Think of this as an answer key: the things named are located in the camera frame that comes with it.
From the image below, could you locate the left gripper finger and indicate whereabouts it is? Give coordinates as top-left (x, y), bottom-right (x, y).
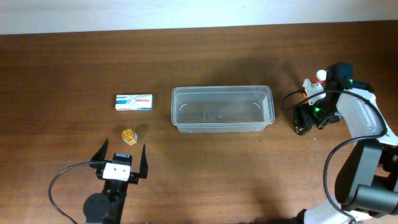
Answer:
top-left (139, 144), bottom-right (149, 179)
top-left (90, 139), bottom-right (109, 162)

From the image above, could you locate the dark syrup bottle white cap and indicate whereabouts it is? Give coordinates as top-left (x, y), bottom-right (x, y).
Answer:
top-left (295, 125), bottom-right (311, 136)

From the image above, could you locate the orange tube white cap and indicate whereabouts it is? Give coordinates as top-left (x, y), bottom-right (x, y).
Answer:
top-left (312, 70), bottom-right (327, 84)

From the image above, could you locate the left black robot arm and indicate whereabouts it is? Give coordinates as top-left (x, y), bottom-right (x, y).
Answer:
top-left (83, 140), bottom-right (149, 224)

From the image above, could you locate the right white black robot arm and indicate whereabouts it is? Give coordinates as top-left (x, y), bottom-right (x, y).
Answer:
top-left (290, 63), bottom-right (397, 223)

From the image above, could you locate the clear plastic container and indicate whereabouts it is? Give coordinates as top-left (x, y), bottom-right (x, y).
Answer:
top-left (171, 85), bottom-right (275, 133)

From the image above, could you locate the small gold-lidded jar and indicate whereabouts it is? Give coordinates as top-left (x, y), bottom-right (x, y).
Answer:
top-left (122, 129), bottom-right (138, 146)

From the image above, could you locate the white Panadol medicine box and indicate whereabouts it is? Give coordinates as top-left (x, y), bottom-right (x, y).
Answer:
top-left (115, 94), bottom-right (153, 111)

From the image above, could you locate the left black cable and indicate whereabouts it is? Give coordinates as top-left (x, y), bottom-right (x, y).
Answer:
top-left (47, 161), bottom-right (104, 224)

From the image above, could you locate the black cable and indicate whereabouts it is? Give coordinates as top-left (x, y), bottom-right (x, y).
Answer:
top-left (47, 161), bottom-right (104, 224)
top-left (280, 88), bottom-right (388, 222)

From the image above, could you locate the right black cable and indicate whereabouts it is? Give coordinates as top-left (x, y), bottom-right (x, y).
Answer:
top-left (280, 88), bottom-right (388, 222)

